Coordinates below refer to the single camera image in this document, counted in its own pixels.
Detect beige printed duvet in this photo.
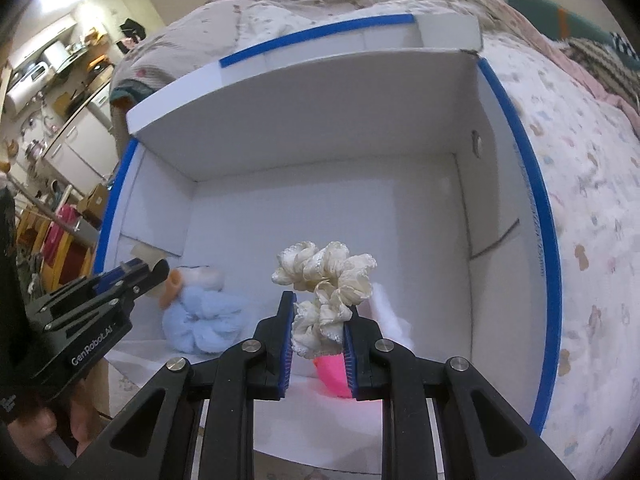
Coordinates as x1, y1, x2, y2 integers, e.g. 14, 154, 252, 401
111, 0, 501, 108

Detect dark hanging clothing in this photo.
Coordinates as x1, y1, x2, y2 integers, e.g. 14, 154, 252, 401
118, 17, 147, 52

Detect white cloth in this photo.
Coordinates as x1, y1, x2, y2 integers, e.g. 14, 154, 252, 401
369, 281, 417, 352

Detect teal headboard cushion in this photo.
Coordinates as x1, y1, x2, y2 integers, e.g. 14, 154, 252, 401
506, 0, 627, 52

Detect white water heater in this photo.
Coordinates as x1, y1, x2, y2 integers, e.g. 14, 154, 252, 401
2, 62, 51, 117

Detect white base cabinet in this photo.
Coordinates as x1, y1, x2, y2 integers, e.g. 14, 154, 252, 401
41, 104, 119, 182

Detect crochet blanket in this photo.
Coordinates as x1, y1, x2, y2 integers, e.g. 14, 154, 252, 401
566, 36, 640, 97

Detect person's left hand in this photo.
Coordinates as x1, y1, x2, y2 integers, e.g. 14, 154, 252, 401
7, 395, 108, 467

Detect blue cardboard box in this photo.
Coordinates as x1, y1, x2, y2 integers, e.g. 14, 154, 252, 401
95, 12, 562, 480

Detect white fluffy plush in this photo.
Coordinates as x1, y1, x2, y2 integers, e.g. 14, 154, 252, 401
163, 263, 227, 309

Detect brown cardboard box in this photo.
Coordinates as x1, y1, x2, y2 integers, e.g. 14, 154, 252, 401
75, 182, 112, 222

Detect white upper cabinets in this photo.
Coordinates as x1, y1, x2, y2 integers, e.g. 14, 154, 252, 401
10, 14, 79, 69

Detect light blue fluffy scrunchie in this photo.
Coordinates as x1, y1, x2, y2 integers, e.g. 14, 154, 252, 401
162, 285, 252, 357

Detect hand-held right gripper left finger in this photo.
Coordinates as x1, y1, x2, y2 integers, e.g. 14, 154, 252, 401
65, 290, 299, 480

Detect cream ruffled scrunchie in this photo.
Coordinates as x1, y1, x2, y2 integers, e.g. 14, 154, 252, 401
271, 240, 377, 360

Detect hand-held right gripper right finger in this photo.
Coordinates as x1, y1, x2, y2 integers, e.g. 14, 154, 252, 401
342, 309, 576, 480

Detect yellow rack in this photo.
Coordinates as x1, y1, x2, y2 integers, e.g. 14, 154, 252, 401
16, 204, 97, 295

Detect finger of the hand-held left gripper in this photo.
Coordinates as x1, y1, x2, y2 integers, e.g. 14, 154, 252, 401
124, 259, 171, 302
92, 258, 152, 294

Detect pink blanket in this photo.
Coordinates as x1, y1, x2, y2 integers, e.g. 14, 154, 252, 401
477, 0, 640, 133

